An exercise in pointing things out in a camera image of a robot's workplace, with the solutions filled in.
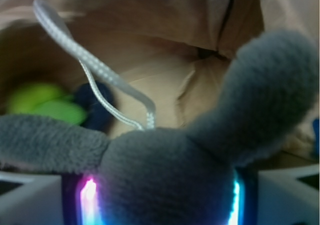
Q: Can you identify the green plush turtle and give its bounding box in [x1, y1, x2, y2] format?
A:
[6, 83, 87, 125]

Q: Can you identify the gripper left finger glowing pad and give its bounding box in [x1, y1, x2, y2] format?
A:
[0, 171, 103, 225]

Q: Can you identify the navy blue rope toy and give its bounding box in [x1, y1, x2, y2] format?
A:
[73, 83, 113, 132]

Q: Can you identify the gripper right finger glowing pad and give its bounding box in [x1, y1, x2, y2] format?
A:
[227, 164, 320, 225]

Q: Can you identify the gray plush bunny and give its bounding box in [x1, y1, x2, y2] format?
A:
[0, 0, 319, 225]

